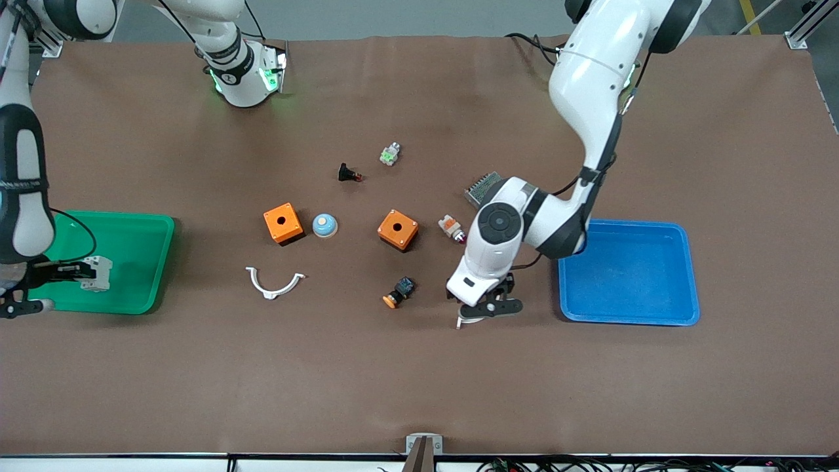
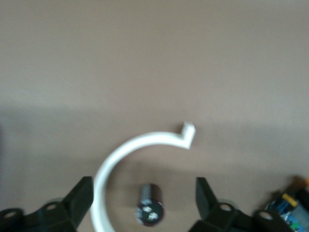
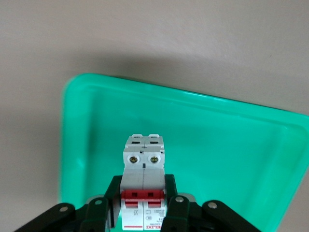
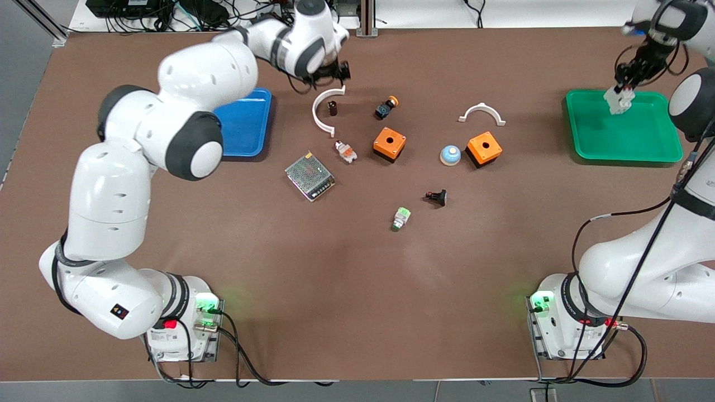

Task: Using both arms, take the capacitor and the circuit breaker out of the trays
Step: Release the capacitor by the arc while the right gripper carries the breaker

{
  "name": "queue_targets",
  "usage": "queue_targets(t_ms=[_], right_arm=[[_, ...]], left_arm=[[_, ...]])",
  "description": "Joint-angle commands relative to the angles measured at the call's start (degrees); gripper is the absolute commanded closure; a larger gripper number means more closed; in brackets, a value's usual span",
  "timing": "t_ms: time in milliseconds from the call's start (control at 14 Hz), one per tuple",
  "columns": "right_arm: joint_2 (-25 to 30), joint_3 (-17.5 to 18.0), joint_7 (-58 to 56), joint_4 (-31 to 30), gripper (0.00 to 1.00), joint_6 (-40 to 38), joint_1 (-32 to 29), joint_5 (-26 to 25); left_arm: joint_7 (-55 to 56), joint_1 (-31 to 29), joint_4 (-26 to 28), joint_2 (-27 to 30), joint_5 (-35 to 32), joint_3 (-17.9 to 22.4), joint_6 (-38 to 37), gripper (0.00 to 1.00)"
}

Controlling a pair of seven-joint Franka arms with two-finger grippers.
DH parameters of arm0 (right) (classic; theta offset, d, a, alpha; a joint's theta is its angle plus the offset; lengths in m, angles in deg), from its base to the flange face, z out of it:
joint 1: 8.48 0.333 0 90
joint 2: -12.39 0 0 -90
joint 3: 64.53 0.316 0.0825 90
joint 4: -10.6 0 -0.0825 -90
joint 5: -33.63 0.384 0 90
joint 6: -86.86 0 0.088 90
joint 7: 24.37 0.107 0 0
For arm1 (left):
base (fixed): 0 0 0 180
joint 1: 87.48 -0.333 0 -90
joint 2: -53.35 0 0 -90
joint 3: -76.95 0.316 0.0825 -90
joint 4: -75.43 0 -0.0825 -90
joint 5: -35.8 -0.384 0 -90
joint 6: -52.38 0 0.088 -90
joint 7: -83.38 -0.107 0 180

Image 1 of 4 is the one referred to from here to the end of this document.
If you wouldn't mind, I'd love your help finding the orange button box with hole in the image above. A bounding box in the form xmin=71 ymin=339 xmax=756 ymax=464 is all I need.
xmin=263 ymin=203 xmax=305 ymax=246
xmin=377 ymin=209 xmax=420 ymax=253

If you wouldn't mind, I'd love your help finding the white circuit breaker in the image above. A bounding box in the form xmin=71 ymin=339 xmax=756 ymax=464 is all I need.
xmin=80 ymin=256 xmax=113 ymax=292

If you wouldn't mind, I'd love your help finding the brown post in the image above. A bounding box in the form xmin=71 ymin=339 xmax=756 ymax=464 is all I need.
xmin=401 ymin=438 xmax=437 ymax=472

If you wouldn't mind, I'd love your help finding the green plastic tray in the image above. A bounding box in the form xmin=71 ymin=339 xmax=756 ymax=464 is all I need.
xmin=29 ymin=210 xmax=176 ymax=315

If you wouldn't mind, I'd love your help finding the grey metal bracket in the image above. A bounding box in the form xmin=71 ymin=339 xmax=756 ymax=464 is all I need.
xmin=406 ymin=433 xmax=444 ymax=455

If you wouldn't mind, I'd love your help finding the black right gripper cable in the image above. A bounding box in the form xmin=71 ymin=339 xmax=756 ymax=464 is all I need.
xmin=51 ymin=208 xmax=98 ymax=263

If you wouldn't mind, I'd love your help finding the blue plastic tray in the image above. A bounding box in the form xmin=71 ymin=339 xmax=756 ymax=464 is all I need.
xmin=557 ymin=220 xmax=701 ymax=326

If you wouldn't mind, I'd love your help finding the white pipe clamp with boss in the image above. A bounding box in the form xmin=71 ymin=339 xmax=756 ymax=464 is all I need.
xmin=246 ymin=265 xmax=306 ymax=301

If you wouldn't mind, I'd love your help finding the red-tipped white switch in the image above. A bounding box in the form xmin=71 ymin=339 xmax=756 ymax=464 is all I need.
xmin=438 ymin=214 xmax=467 ymax=245

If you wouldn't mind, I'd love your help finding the black cable at arm base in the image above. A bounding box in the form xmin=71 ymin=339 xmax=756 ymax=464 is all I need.
xmin=505 ymin=33 xmax=564 ymax=66

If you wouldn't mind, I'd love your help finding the aluminium frame profile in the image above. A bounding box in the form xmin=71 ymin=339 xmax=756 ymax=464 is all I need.
xmin=29 ymin=26 xmax=63 ymax=58
xmin=785 ymin=0 xmax=839 ymax=50

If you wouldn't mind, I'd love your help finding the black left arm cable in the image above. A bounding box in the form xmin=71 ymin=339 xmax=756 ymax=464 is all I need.
xmin=551 ymin=49 xmax=656 ymax=197

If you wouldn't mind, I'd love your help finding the orange-headed black pushbutton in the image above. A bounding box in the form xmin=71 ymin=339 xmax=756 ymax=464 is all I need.
xmin=382 ymin=276 xmax=416 ymax=309

